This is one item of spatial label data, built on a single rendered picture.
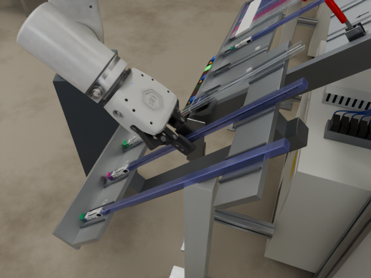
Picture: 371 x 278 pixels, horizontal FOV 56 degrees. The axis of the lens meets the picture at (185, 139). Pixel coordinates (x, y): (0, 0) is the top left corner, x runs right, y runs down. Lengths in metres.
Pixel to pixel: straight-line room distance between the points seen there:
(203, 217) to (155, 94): 0.30
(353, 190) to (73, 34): 0.80
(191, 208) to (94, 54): 0.38
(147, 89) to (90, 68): 0.10
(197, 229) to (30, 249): 0.98
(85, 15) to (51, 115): 1.52
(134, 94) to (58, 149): 1.40
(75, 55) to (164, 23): 2.29
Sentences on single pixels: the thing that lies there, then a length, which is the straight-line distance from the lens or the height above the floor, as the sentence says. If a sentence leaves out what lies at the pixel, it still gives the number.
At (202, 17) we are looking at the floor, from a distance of 2.91.
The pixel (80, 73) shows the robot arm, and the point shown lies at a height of 1.06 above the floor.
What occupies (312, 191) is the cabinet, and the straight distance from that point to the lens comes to 1.08.
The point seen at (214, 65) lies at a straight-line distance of 1.13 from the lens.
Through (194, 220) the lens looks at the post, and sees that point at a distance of 0.80.
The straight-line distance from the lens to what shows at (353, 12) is 0.92.
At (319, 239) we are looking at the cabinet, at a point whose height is 0.31.
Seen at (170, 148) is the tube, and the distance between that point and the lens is 0.66.
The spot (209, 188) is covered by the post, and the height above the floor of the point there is 0.83.
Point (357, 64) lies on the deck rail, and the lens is 0.79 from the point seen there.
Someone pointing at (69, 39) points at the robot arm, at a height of 1.11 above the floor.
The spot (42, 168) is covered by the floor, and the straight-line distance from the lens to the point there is 1.90.
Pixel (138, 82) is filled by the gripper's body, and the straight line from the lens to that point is 0.60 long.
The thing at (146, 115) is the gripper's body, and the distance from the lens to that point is 0.57.
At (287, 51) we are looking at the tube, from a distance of 0.61.
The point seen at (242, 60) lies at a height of 0.79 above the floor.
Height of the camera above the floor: 1.40
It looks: 48 degrees down
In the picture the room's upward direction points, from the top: straight up
